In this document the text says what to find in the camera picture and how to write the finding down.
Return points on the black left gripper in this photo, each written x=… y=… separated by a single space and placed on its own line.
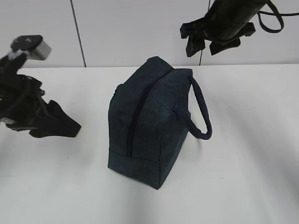
x=22 y=107

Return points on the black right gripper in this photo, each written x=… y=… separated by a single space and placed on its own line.
x=222 y=35

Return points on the dark blue lunch bag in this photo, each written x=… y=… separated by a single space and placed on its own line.
x=149 y=118

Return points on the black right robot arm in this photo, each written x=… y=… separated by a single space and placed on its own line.
x=236 y=11

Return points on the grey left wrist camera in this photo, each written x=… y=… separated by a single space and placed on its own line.
x=33 y=46

